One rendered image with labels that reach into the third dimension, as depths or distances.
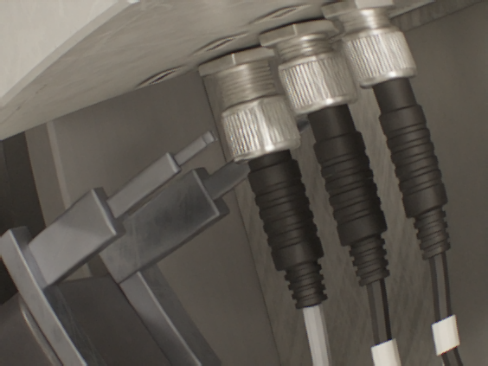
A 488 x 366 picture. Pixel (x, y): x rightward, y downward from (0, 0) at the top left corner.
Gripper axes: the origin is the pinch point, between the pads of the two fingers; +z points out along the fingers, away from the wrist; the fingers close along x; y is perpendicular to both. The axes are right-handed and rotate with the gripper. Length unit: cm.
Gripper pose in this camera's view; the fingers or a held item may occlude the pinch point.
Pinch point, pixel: (259, 129)
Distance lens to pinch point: 67.2
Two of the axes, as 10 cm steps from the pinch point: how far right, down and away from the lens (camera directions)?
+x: -4.4, 0.8, -8.9
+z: 7.5, -5.2, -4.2
